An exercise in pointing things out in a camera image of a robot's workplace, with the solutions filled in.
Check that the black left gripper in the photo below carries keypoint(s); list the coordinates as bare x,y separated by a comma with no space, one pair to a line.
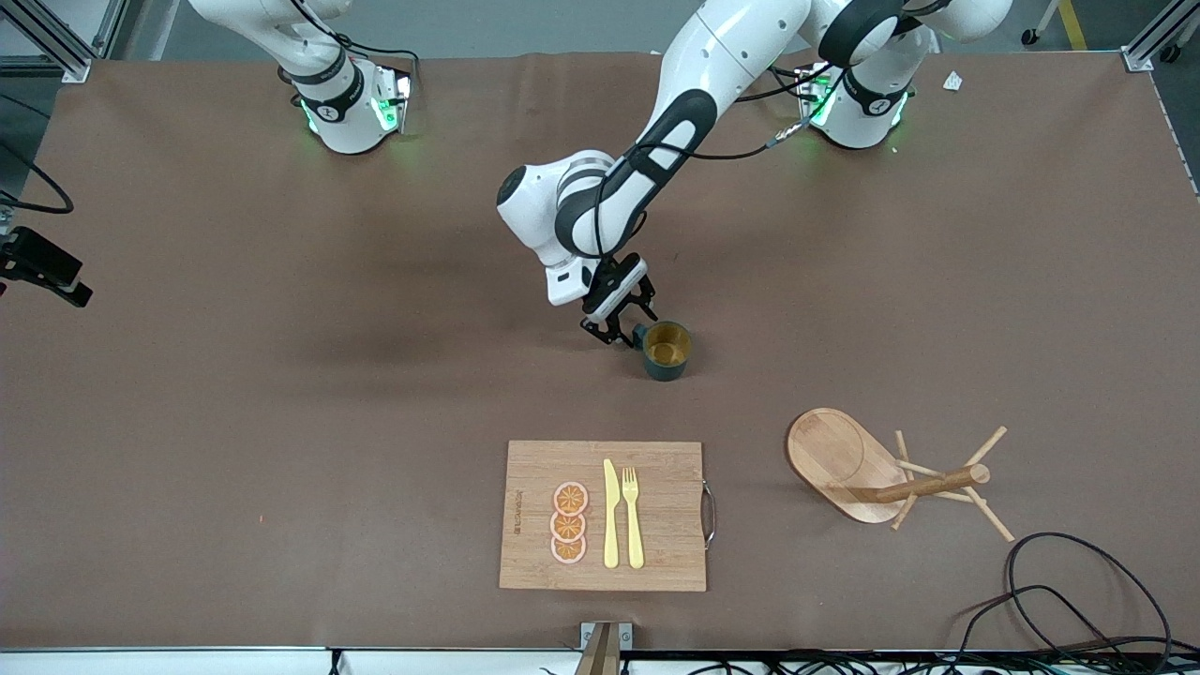
621,292

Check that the dark teal cup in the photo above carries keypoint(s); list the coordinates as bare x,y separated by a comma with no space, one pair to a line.
667,352

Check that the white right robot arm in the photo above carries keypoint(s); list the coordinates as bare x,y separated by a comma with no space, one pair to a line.
347,112

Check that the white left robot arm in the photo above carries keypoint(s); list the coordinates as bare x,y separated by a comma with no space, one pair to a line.
731,56

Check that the wooden mug rack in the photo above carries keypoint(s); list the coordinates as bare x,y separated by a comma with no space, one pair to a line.
834,450

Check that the bamboo cutting board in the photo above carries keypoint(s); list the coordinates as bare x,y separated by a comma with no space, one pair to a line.
666,469

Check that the toy orange slice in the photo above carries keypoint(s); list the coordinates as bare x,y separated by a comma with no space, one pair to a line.
570,498
567,550
567,527

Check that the yellow plastic knife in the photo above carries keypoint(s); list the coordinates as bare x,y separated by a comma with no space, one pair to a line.
611,525

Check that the yellow plastic fork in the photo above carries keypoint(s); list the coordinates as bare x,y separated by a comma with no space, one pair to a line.
634,534

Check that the brown table cover sheet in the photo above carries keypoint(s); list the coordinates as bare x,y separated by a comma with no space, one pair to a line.
281,422

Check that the white paper scrap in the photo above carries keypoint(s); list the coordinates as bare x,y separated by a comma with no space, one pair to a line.
952,82

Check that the aluminium frame profile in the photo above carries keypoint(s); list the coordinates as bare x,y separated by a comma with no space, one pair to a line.
66,61
1139,56

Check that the metal table bracket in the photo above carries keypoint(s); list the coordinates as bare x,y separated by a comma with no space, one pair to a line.
626,633

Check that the white table edge rail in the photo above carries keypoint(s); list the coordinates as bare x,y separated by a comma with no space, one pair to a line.
187,664

